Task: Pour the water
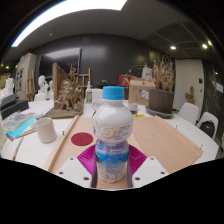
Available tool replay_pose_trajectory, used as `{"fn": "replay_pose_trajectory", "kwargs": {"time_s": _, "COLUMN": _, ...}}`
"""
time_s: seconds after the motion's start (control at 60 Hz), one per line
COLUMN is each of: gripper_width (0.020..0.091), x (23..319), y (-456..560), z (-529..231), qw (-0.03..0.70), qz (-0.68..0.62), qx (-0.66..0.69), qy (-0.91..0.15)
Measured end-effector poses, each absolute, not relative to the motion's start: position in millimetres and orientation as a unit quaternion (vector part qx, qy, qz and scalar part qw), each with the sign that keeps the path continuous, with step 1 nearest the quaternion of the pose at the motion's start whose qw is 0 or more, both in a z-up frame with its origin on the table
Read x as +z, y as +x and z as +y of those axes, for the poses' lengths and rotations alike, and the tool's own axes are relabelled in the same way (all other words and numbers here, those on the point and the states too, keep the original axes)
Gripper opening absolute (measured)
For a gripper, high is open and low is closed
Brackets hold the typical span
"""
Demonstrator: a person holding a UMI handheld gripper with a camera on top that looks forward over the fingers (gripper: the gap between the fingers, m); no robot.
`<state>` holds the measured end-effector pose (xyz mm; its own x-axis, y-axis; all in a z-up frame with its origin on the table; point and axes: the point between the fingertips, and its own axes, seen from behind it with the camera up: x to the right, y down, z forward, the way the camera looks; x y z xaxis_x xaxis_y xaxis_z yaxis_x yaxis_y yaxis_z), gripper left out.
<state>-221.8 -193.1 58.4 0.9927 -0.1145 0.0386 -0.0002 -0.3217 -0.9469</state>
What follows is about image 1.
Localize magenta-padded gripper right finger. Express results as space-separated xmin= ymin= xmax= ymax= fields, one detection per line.
xmin=126 ymin=143 xmax=170 ymax=189

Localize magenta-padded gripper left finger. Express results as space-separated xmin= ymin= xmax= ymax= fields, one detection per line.
xmin=55 ymin=143 xmax=98 ymax=189

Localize white bottle with blue cap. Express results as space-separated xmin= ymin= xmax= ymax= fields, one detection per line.
xmin=92 ymin=85 xmax=134 ymax=184

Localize flat round red coaster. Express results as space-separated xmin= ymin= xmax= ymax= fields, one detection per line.
xmin=70 ymin=131 xmax=94 ymax=147

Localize beige canvas mat with slats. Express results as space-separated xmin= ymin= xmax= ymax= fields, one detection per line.
xmin=43 ymin=114 xmax=204 ymax=190

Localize white ceramic mug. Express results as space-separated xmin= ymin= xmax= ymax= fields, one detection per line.
xmin=34 ymin=116 xmax=58 ymax=144

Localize long wooden paintbrush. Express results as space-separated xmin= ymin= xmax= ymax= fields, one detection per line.
xmin=12 ymin=136 xmax=25 ymax=161

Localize white plastic chair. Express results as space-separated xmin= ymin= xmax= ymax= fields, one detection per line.
xmin=176 ymin=101 xmax=200 ymax=126
xmin=196 ymin=111 xmax=220 ymax=140
xmin=33 ymin=92 xmax=48 ymax=102
xmin=91 ymin=88 xmax=104 ymax=101

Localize dry plant in grey pot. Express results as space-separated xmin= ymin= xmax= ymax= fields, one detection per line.
xmin=145 ymin=54 xmax=176 ymax=119

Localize black backpack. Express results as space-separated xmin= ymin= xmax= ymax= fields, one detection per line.
xmin=199 ymin=119 xmax=216 ymax=138

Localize wooden sculpture on board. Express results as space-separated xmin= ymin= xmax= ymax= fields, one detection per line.
xmin=43 ymin=62 xmax=85 ymax=120

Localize colourful painted sheet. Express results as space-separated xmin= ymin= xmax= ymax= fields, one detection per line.
xmin=1 ymin=111 xmax=37 ymax=142

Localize small white glue bottle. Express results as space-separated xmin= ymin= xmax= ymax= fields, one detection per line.
xmin=85 ymin=80 xmax=93 ymax=104

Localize brown cardboard box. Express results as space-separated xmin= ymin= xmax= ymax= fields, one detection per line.
xmin=128 ymin=78 xmax=156 ymax=107

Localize white plaster bust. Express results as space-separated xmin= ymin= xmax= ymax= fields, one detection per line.
xmin=48 ymin=79 xmax=55 ymax=99
xmin=37 ymin=74 xmax=50 ymax=95

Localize wooden figure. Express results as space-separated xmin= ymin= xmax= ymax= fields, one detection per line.
xmin=185 ymin=85 xmax=196 ymax=105

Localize large black flat box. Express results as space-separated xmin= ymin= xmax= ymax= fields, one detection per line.
xmin=0 ymin=99 xmax=30 ymax=120

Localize wooden easel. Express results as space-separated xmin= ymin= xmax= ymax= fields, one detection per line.
xmin=25 ymin=69 xmax=37 ymax=101
xmin=77 ymin=67 xmax=92 ymax=98

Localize red box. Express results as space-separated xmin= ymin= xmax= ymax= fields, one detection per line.
xmin=118 ymin=74 xmax=136 ymax=88

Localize white plaster statue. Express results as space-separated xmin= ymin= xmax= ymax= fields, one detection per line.
xmin=141 ymin=65 xmax=154 ymax=81

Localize small black flat box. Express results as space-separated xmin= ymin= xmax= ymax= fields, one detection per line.
xmin=0 ymin=93 xmax=18 ymax=108

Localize white cabinet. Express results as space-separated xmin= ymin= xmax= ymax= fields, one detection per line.
xmin=14 ymin=53 xmax=38 ymax=101

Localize long white ceiling light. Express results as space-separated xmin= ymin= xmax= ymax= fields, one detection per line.
xmin=11 ymin=0 xmax=128 ymax=48

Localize black wall screen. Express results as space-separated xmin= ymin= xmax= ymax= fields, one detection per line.
xmin=38 ymin=47 xmax=82 ymax=78

